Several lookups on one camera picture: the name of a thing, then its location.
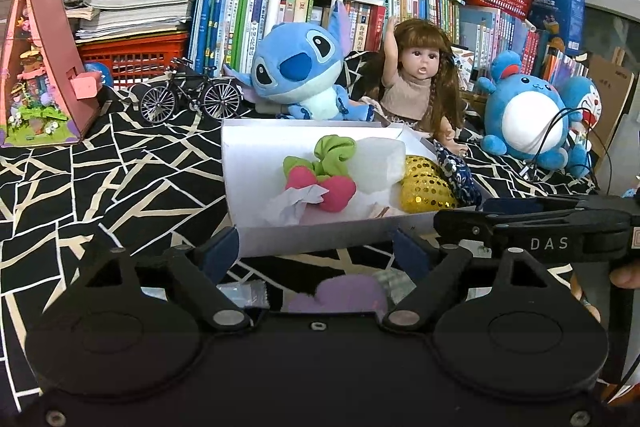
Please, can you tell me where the gold sequin pouch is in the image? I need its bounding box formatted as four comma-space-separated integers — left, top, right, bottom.
400, 155, 460, 214

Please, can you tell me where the round blue mouse plush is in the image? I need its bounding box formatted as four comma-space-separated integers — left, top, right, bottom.
476, 50, 593, 178

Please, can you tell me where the light blue packet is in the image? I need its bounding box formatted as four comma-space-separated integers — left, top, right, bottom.
217, 281, 271, 310

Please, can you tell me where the blue alien plush toy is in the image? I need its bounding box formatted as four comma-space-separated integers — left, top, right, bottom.
222, 0, 376, 122

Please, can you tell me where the white sponge block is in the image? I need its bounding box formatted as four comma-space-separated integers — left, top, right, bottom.
350, 137, 407, 195

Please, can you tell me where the row of standing books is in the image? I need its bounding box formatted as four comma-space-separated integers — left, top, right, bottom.
187, 0, 591, 80

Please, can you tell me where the blue cat plush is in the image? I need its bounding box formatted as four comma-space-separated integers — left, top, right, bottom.
560, 76, 603, 152

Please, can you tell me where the green striped cloth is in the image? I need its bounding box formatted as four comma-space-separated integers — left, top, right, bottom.
372, 269, 418, 298

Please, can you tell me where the navy patterned cloth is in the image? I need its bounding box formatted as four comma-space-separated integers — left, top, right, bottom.
432, 141, 483, 208

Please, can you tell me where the pink sock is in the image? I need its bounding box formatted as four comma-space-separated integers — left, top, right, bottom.
285, 168, 357, 214

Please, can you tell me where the blue printed carton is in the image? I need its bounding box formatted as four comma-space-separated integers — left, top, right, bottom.
525, 0, 587, 58

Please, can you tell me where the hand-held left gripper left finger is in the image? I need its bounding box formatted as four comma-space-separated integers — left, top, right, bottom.
80, 227, 251, 333

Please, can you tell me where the pink triangular dollhouse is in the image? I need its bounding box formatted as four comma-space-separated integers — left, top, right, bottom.
0, 0, 103, 148

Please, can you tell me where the white cardboard box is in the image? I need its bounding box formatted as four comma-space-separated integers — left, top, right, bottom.
221, 118, 483, 258

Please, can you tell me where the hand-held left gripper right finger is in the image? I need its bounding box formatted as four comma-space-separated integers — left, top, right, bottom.
382, 227, 573, 330

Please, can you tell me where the white tissue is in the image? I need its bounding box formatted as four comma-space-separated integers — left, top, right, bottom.
264, 185, 328, 226

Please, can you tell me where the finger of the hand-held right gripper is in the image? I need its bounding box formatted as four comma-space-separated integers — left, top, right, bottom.
432, 208, 497, 248
480, 196, 586, 215

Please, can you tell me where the miniature black bicycle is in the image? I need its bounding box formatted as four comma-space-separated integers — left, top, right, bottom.
139, 57, 243, 125

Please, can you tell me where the red plastic basket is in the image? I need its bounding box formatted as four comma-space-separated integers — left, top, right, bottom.
77, 32, 190, 88

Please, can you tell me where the brown cardboard box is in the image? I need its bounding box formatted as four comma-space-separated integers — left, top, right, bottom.
582, 52, 638, 192

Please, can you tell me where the small round blue toy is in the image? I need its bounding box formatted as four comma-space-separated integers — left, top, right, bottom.
84, 62, 115, 88

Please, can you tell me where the long-haired doll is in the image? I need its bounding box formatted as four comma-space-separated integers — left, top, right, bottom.
362, 18, 471, 156

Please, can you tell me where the black white patterned blanket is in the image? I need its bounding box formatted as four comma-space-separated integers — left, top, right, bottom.
0, 52, 640, 413

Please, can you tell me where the green sock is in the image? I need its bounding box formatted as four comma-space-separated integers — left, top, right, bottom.
283, 134, 357, 180

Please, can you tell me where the person's right hand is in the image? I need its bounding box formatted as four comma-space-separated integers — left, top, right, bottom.
570, 267, 640, 325

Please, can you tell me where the purple plush toy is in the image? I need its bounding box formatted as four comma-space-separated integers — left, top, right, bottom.
287, 274, 388, 314

